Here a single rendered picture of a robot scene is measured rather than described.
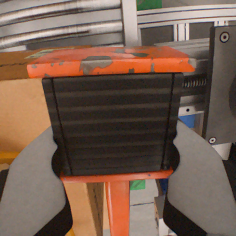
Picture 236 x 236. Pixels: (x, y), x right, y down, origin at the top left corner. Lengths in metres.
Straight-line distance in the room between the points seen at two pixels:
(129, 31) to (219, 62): 0.46
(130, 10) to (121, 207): 0.65
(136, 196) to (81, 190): 1.82
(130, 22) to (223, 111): 0.48
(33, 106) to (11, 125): 0.05
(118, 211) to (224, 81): 0.26
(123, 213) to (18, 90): 0.21
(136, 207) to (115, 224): 2.16
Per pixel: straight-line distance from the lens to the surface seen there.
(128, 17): 0.72
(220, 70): 0.33
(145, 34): 1.12
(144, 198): 2.24
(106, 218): 1.48
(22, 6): 0.90
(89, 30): 0.76
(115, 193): 0.16
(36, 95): 0.28
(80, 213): 0.45
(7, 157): 0.35
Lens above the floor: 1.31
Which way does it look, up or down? 61 degrees down
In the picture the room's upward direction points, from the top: 175 degrees clockwise
